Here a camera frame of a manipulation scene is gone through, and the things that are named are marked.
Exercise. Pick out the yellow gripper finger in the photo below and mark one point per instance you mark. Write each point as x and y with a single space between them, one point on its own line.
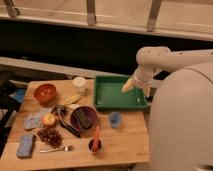
128 85

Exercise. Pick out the red apple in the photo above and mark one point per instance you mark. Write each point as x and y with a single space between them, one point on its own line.
48 120

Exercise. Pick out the grey blue cloth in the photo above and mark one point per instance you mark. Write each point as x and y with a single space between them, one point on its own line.
33 121

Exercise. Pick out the black sponge in bowl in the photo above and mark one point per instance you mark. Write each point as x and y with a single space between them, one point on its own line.
82 117

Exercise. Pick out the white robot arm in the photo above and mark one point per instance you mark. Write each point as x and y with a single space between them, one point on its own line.
181 114

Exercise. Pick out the dark purple bowl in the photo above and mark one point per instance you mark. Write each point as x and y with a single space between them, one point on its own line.
92 114

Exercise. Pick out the blue small cup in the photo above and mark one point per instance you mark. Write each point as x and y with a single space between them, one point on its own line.
115 119

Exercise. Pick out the white cup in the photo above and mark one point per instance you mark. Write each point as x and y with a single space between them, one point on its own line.
79 84

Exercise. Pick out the yellow banana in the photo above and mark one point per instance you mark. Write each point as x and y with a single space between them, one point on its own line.
72 99

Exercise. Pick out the bunch of dark grapes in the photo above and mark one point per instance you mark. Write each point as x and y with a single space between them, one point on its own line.
50 136

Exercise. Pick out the green plastic tray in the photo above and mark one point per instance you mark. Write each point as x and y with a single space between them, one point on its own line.
108 95

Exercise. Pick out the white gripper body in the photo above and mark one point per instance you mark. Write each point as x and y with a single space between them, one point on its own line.
142 79

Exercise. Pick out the blue sponge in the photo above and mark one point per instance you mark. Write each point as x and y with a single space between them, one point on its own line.
26 146

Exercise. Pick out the red bowl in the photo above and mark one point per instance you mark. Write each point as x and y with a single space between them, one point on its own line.
45 93

